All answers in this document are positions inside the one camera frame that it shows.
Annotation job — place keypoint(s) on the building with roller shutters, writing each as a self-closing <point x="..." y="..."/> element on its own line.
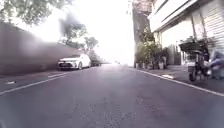
<point x="186" y="26"/>

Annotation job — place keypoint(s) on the tall building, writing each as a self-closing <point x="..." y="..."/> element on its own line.
<point x="141" y="20"/>

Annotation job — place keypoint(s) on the parked scooter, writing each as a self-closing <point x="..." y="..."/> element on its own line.
<point x="217" y="65"/>
<point x="196" y="61"/>

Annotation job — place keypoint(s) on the long grey wall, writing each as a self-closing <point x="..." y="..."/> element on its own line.
<point x="26" y="53"/>

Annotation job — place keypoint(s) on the potted plants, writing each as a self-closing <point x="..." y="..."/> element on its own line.
<point x="151" y="55"/>

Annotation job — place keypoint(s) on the grey asphalt road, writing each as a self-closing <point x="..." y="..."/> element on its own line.
<point x="110" y="100"/>

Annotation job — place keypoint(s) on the row of trees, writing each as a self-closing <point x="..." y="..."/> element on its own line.
<point x="40" y="16"/>

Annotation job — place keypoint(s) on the white car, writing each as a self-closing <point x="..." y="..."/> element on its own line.
<point x="74" y="62"/>

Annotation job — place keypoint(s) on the dark car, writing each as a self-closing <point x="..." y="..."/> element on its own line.
<point x="95" y="62"/>

